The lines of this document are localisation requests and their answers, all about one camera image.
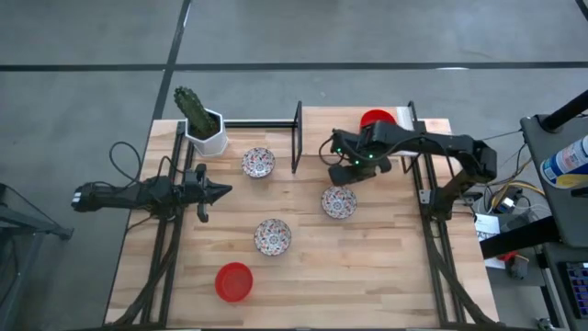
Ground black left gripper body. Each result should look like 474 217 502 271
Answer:
182 163 210 224

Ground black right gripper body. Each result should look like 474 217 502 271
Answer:
328 130 392 188

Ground floral patterned ceramic bowl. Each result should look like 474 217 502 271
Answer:
321 185 358 221
241 146 277 179
254 218 293 257

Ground red plastic bowl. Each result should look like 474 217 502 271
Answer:
359 108 397 131
214 261 254 303

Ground white hexagonal plant pot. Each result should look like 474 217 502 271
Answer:
184 108 230 157

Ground white paper strip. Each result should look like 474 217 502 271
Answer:
395 106 420 157

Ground black aluminium crossbar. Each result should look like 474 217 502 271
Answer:
223 120 296 129

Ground green cactus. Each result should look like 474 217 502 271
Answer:
173 86 220 139

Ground white paper sheet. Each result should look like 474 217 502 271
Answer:
475 213 502 270

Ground black metal stand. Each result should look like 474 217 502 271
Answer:
0 183 74 331

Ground small grey black device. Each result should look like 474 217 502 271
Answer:
507 255 529 280

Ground white blue labelled bottle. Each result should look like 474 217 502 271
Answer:
540 135 588 189

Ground black pole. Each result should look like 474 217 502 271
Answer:
537 89 588 132

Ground grey metal cart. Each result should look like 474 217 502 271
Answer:
520 114 588 249

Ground dark keypad coloured keys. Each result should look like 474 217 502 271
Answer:
558 260 588 323

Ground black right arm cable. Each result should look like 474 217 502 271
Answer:
319 134 344 167

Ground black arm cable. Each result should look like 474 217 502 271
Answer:
108 141 185 189
319 134 344 167

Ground wooden shelf black metal frame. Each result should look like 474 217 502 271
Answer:
290 99 431 175

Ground black aluminium table frame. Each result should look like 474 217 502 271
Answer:
411 117 506 328
109 120 197 328

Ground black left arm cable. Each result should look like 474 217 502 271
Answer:
108 141 185 189

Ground yellow cable bundle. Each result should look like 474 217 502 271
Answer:
486 178 548 217

